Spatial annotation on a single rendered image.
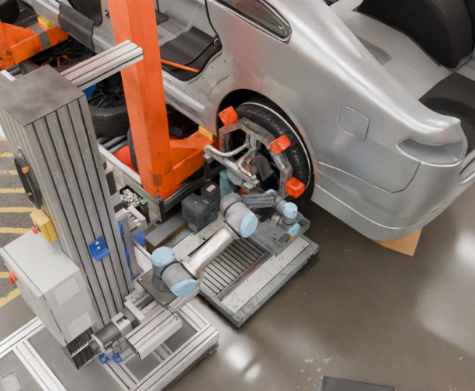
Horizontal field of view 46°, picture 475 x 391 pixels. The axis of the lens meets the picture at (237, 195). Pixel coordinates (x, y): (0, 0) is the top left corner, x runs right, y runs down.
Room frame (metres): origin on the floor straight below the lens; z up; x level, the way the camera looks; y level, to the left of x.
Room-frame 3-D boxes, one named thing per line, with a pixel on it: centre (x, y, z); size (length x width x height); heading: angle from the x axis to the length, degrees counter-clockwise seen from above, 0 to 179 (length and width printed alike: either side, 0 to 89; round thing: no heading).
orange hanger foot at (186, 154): (2.73, 0.29, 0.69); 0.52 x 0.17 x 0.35; 137
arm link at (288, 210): (1.93, -0.27, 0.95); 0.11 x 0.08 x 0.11; 38
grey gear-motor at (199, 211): (2.55, 0.19, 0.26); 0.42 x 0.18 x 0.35; 137
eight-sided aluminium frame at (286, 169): (2.40, -0.10, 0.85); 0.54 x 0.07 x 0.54; 47
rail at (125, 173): (3.37, 1.42, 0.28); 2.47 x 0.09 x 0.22; 47
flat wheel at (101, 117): (3.54, 1.01, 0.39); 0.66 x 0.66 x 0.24
